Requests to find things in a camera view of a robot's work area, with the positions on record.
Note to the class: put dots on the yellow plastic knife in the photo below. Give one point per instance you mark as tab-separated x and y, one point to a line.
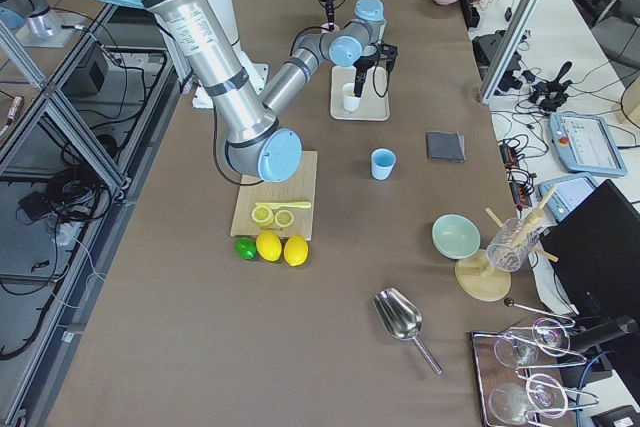
304	204

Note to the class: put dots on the metal ice scoop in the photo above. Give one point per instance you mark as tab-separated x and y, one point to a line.
403	320

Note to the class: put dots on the pink plastic cup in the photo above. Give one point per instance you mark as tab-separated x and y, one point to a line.
330	27

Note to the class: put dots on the metal glass rack tray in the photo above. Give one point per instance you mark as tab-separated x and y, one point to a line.
518	379

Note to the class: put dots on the blue plastic cup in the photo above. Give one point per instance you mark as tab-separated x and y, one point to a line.
383	161

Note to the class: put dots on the dark grey cloth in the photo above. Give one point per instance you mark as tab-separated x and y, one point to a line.
445	146

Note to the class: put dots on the teach pendant tablet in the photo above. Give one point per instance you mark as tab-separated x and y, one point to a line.
584	144
571	190

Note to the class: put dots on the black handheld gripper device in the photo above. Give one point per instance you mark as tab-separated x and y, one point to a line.
550	95

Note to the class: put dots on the whole yellow lemon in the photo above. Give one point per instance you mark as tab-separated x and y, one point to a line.
296	251
269	246

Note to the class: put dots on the green lime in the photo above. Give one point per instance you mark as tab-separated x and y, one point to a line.
246	248

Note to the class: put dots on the clear textured glass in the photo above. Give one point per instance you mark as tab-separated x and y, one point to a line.
512	245

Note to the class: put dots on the green bowl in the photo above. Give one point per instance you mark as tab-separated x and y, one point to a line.
455	236

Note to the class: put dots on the black monitor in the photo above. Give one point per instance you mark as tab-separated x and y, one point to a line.
597	246

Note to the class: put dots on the cream serving tray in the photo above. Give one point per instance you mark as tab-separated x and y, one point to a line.
371	105

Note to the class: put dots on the wine glass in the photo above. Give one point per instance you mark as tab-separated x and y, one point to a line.
541	398
521	347

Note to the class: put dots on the wooden cup tree stand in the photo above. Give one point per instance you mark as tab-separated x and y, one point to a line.
484	282

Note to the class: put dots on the cream plastic cup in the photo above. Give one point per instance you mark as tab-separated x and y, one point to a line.
350	101

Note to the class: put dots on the aluminium frame post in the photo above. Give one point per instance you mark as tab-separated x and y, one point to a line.
506	49

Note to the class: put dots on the lemon half slice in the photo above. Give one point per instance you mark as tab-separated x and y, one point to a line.
262	216
284	218

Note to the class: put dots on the wooden cutting board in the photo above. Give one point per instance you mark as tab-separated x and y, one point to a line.
300	187

